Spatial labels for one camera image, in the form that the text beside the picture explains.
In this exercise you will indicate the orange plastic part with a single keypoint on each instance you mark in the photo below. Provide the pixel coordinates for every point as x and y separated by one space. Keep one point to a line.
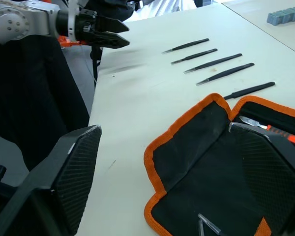
66 42

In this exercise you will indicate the white plastic bag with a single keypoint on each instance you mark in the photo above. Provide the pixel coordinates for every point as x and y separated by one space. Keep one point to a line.
162 7

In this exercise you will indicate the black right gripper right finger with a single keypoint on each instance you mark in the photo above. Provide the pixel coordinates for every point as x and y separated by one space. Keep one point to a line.
268 169

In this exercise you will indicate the black fabric cover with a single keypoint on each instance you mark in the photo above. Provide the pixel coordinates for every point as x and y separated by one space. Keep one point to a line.
27 98

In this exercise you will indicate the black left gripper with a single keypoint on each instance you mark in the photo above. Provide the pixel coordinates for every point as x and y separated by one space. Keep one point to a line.
84 27

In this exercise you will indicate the blue grey block row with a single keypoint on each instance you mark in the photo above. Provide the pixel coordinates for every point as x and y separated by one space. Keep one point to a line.
285 16

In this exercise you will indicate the black tool roll orange trim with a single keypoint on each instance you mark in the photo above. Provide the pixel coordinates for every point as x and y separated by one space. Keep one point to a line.
199 172

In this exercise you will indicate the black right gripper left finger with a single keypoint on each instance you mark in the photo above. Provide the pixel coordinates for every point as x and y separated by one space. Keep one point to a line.
71 172

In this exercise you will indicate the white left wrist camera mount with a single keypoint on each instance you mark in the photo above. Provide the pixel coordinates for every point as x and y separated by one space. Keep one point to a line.
72 23

